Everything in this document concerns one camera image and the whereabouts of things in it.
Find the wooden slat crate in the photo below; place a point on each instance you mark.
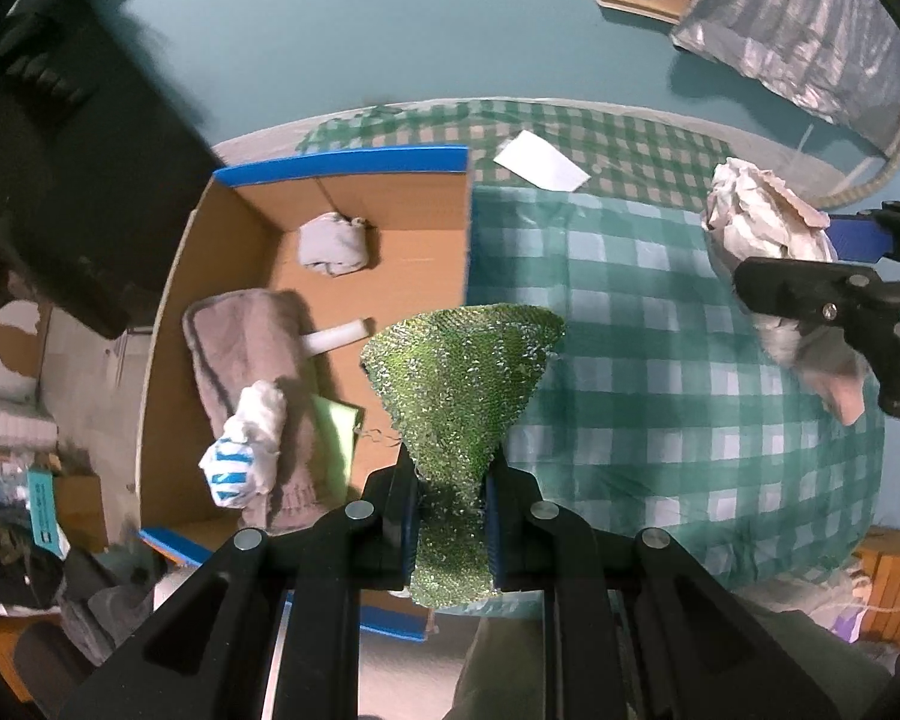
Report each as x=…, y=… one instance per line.
x=896, y=585

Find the silver foil bag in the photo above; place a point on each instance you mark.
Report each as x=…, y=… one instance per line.
x=802, y=37

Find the grey-brown sweatpants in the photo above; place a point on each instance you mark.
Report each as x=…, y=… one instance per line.
x=247, y=345

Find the teal carton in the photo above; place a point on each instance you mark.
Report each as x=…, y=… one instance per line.
x=45, y=510

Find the white and pink soft cloth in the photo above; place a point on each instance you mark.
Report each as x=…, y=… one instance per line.
x=765, y=225

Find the white blue-striped sock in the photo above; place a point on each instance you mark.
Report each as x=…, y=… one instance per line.
x=244, y=450

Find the blue-edged cardboard box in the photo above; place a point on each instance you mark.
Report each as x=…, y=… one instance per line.
x=412, y=270

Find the white paper sheet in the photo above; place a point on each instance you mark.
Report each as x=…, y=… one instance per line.
x=544, y=161

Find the white foam box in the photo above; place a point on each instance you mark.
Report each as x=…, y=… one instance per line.
x=7, y=420

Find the white tube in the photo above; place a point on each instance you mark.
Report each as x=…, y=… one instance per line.
x=337, y=335

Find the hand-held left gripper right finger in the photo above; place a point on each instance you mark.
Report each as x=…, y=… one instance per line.
x=493, y=521

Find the purple small item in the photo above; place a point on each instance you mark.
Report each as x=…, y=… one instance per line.
x=845, y=624

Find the dark clothes pile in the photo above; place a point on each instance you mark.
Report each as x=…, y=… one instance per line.
x=11, y=562

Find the light green cloth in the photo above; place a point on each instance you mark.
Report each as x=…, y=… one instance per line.
x=336, y=442

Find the grey sock bundle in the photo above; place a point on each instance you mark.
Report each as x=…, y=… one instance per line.
x=334, y=244

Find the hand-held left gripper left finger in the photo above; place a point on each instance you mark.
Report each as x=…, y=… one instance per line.
x=409, y=517

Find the wooden strip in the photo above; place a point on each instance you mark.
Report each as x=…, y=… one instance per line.
x=637, y=5

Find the light green checkered plastic sheet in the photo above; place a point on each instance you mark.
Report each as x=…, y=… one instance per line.
x=645, y=390

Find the person's olive trousers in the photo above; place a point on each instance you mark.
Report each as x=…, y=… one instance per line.
x=495, y=660

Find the dark green checkered blanket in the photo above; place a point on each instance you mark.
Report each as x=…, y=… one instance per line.
x=622, y=142

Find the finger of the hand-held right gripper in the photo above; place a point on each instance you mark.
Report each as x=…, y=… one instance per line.
x=795, y=286
x=859, y=234

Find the green sequin cloth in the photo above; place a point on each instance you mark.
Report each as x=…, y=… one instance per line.
x=457, y=382

